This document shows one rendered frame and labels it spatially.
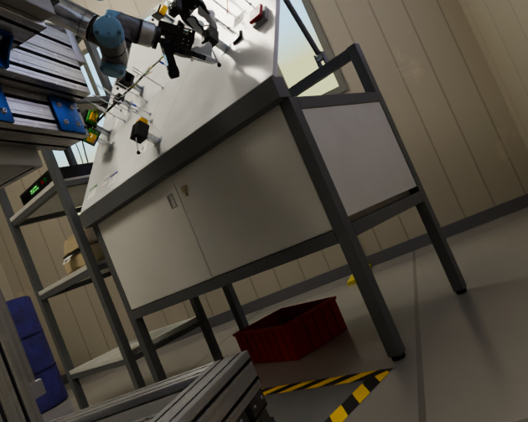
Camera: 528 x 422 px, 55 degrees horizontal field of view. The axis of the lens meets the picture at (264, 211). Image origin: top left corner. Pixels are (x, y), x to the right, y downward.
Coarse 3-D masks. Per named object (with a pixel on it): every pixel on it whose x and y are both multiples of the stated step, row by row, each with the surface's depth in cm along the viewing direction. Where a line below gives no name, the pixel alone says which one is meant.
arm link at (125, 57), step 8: (128, 40) 151; (128, 48) 151; (104, 56) 145; (120, 56) 145; (128, 56) 152; (104, 64) 148; (112, 64) 147; (120, 64) 149; (104, 72) 150; (112, 72) 149; (120, 72) 149
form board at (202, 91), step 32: (224, 0) 190; (256, 0) 169; (224, 32) 179; (256, 32) 160; (128, 64) 250; (160, 64) 215; (192, 64) 189; (224, 64) 169; (256, 64) 152; (128, 96) 231; (160, 96) 201; (192, 96) 178; (224, 96) 160; (128, 128) 215; (160, 128) 189; (192, 128) 169; (96, 160) 230; (128, 160) 201; (96, 192) 214
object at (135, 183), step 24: (264, 96) 145; (288, 96) 145; (216, 120) 158; (240, 120) 153; (192, 144) 167; (216, 144) 166; (144, 168) 185; (168, 168) 177; (120, 192) 197; (144, 192) 194; (96, 216) 210
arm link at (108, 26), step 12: (60, 0) 135; (60, 12) 135; (72, 12) 135; (84, 12) 136; (60, 24) 137; (72, 24) 136; (84, 24) 135; (96, 24) 134; (108, 24) 134; (120, 24) 135; (84, 36) 137; (96, 36) 134; (108, 36) 134; (120, 36) 136; (108, 48) 138; (120, 48) 140
